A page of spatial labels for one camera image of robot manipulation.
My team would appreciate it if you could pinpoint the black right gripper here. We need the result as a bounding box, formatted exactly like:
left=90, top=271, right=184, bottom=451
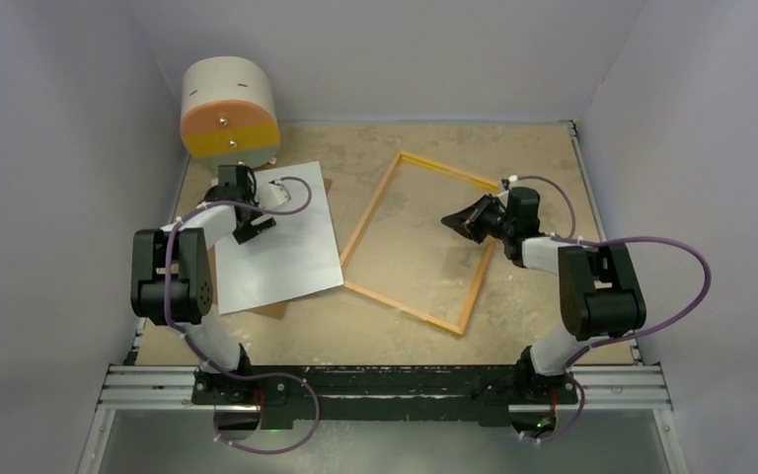
left=440, top=193, right=514, bottom=245

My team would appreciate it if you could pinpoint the building and sky photo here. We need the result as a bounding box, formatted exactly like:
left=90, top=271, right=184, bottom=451
left=214, top=161, right=343, bottom=315

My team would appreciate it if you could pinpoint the clear plastic glazing sheet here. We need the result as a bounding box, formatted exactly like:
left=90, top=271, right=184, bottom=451
left=343, top=163, right=493, bottom=323

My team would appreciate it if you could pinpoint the yellow wooden picture frame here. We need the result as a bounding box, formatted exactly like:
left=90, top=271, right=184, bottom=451
left=340, top=151, right=498, bottom=337

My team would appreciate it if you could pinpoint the brown frame backing board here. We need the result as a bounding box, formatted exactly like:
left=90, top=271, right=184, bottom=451
left=249, top=300, right=289, bottom=319

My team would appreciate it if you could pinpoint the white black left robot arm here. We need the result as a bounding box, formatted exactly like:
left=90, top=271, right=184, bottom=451
left=130, top=165, right=275, bottom=404

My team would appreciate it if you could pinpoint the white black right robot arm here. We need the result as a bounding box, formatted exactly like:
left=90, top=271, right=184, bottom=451
left=440, top=187, right=646, bottom=402

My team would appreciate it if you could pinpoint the white orange yellow drawer cabinet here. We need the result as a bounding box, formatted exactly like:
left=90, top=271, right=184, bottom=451
left=180, top=56, right=281, bottom=168

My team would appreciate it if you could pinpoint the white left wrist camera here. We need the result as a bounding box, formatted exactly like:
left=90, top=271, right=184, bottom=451
left=258, top=180, right=291, bottom=209

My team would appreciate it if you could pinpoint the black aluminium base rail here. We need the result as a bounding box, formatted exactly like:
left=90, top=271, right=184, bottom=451
left=99, top=364, right=671, bottom=432

